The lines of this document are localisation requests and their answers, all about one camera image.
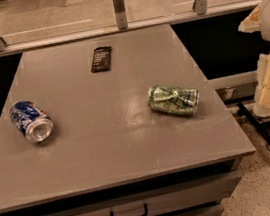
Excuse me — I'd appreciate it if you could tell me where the blue soda can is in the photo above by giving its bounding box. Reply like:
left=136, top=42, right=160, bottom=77
left=9, top=100, right=54, bottom=143

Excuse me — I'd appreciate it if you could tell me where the crushed green soda can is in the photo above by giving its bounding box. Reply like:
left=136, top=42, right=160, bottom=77
left=147, top=85, right=200, bottom=116

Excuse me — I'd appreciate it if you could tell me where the grey upper drawer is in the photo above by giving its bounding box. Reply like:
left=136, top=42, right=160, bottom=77
left=52, top=171, right=241, bottom=216

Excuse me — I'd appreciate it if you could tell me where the middle metal railing bracket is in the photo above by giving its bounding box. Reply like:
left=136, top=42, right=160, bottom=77
left=113, top=0, right=128, bottom=29

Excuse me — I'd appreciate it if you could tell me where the black metal floor bar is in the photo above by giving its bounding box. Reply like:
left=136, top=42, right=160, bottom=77
left=237, top=102, right=270, bottom=146

